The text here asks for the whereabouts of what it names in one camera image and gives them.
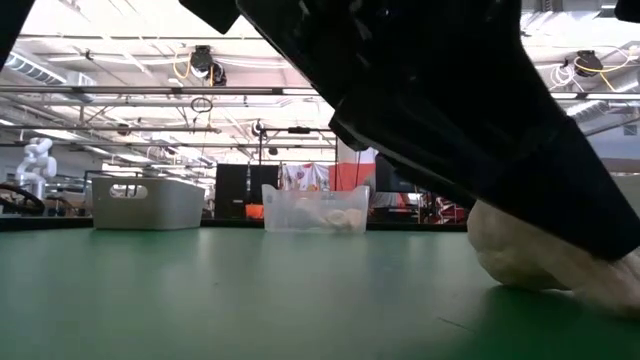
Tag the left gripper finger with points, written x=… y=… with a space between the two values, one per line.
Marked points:
x=500 y=160

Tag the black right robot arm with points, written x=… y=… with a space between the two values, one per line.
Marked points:
x=630 y=9

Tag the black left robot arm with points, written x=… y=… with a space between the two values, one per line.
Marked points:
x=10 y=20

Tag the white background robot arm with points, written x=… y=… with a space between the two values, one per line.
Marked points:
x=37 y=165

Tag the white building column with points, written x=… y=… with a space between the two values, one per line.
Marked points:
x=369 y=156

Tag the orange panel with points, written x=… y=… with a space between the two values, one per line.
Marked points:
x=350 y=177

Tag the small black ceiling reel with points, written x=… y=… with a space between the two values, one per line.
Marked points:
x=257 y=129

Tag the black panel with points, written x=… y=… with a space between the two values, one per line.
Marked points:
x=231 y=192
x=263 y=175

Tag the clear plastic bin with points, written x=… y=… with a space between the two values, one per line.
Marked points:
x=280 y=200

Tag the orange box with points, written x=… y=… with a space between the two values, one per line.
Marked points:
x=254 y=212

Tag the silver ventilation duct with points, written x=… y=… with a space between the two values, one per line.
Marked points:
x=610 y=107

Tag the black metal frame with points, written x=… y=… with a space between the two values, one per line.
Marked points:
x=299 y=130

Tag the overhead metal rail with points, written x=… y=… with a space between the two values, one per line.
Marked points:
x=150 y=90

